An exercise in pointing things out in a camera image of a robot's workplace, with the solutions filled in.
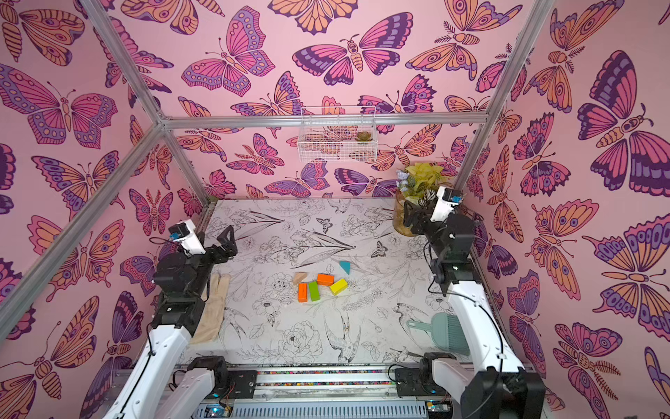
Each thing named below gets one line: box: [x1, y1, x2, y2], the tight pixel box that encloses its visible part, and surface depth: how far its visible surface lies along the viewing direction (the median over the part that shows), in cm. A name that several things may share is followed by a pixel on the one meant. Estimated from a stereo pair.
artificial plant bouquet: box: [396, 162, 445, 202], surface depth 99 cm
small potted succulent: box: [354, 130, 374, 142], surface depth 94 cm
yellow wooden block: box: [329, 278, 349, 296], surface depth 93 cm
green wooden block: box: [308, 281, 321, 302], surface depth 94 cm
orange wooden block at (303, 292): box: [297, 282, 308, 303], surface depth 92 cm
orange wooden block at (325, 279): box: [316, 273, 335, 287], surface depth 95 cm
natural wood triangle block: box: [293, 271, 308, 285], surface depth 96 cm
